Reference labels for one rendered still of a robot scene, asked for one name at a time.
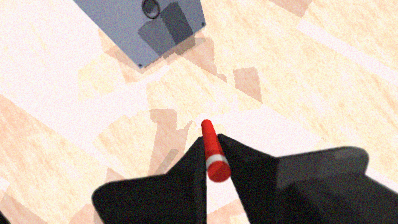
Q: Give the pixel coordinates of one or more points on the red peg with white band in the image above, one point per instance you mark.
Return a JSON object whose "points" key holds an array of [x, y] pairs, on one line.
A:
{"points": [[218, 169]]}

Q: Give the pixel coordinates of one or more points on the grey square panel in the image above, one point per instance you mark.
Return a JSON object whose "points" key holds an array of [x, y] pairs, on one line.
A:
{"points": [[145, 29]]}

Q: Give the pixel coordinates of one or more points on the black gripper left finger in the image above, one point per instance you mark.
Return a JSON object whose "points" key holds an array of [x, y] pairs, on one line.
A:
{"points": [[181, 191]]}

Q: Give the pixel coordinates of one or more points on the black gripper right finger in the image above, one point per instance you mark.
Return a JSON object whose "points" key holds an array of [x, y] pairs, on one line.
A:
{"points": [[261, 180]]}

